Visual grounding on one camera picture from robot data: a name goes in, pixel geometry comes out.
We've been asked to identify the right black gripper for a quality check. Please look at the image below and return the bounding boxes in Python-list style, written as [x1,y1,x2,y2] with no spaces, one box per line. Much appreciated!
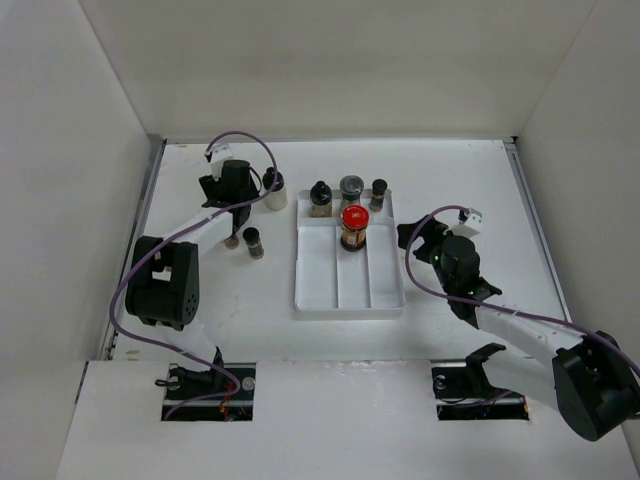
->
[397,215,455,293]

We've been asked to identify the white powder bottle black cap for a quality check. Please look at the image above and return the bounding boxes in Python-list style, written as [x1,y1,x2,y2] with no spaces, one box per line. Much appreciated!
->
[262,167,288,211]

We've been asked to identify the small brown spice jar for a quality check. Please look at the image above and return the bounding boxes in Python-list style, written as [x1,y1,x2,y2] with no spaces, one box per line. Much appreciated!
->
[224,235,239,249]
[242,227,264,260]

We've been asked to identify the small spice jar black cap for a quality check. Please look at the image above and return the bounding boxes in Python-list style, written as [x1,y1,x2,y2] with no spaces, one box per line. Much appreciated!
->
[369,178,388,213]

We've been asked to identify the clear-lid grinder white powder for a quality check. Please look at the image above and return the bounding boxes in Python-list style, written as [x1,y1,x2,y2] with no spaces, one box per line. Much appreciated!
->
[339,175,364,210]

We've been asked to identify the knob-cap jar tan chunks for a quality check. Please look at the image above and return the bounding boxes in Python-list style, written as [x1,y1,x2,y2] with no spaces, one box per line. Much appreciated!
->
[309,180,332,218]

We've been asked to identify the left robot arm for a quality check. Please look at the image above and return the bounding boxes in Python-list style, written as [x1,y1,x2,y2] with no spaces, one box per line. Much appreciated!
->
[125,159,259,332]

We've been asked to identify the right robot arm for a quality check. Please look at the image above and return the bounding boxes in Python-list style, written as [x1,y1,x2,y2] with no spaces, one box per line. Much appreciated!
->
[396,207,639,441]

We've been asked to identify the white plastic organizer tray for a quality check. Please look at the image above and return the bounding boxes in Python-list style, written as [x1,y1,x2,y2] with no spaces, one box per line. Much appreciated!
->
[294,190,406,320]

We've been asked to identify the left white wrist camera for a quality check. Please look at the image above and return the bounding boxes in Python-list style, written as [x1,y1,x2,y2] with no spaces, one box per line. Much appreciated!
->
[204,143,233,180]

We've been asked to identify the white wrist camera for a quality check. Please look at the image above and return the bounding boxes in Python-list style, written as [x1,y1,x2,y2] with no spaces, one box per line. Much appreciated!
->
[449,209,483,239]
[204,143,233,180]

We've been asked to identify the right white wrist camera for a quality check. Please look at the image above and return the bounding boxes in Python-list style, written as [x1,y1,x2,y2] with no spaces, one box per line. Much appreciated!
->
[449,209,483,239]

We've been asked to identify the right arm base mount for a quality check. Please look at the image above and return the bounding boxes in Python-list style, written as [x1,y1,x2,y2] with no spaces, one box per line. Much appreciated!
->
[431,343,529,421]

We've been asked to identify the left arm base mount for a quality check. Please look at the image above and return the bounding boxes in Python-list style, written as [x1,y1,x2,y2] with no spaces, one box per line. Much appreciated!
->
[154,363,257,422]

